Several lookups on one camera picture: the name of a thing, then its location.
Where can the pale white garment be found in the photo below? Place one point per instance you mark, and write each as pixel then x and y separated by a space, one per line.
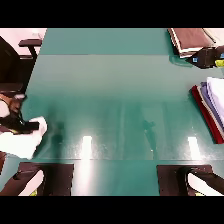
pixel 217 91

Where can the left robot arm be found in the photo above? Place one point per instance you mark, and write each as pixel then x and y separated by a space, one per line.
pixel 53 178

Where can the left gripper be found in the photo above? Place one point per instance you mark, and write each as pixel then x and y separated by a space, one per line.
pixel 26 126

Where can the purple-blue garment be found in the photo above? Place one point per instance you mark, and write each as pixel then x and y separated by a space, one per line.
pixel 211 101

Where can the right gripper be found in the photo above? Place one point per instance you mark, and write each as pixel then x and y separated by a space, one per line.
pixel 205 57

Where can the brown garment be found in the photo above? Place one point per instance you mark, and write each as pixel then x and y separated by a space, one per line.
pixel 191 38

